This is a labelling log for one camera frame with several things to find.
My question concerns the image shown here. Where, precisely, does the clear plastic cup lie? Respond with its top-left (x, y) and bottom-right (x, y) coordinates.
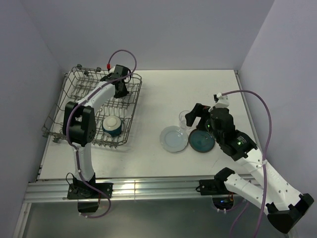
top-left (179, 110), bottom-right (193, 132)

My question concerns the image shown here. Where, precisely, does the teal and cream bowl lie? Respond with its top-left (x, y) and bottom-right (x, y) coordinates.
top-left (102, 116), bottom-right (123, 137)

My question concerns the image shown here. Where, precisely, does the light blue scalloped plate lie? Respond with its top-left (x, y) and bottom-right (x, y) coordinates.
top-left (159, 126), bottom-right (188, 153)

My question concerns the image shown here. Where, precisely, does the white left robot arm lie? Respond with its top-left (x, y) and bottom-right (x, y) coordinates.
top-left (62, 65), bottom-right (132, 198)

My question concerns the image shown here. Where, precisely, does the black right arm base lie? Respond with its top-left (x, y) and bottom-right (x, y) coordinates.
top-left (195, 179), bottom-right (244, 214)

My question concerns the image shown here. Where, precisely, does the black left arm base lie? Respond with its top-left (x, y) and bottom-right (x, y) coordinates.
top-left (67, 181), bottom-right (113, 215)

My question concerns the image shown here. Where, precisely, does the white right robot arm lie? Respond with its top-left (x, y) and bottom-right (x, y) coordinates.
top-left (185, 103), bottom-right (314, 234)

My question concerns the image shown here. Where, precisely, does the dark teal round plate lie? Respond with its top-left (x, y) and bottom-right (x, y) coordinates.
top-left (188, 129), bottom-right (215, 153)

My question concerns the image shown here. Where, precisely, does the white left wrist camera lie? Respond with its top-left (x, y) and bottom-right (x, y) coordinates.
top-left (106, 63), bottom-right (116, 74)

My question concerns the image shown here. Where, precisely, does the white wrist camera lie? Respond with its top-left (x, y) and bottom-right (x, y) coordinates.
top-left (208, 93), bottom-right (229, 113)
top-left (106, 63), bottom-right (116, 74)

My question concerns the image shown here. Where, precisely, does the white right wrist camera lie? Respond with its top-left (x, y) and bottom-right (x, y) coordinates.
top-left (208, 93), bottom-right (229, 113)

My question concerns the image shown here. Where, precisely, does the grey wire dish rack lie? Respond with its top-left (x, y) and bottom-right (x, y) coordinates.
top-left (42, 64), bottom-right (142, 148)

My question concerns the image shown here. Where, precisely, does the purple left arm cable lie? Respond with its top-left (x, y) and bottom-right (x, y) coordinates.
top-left (64, 49), bottom-right (138, 219)

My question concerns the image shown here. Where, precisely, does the aluminium mounting rail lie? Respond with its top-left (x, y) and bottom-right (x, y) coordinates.
top-left (23, 176), bottom-right (213, 203)

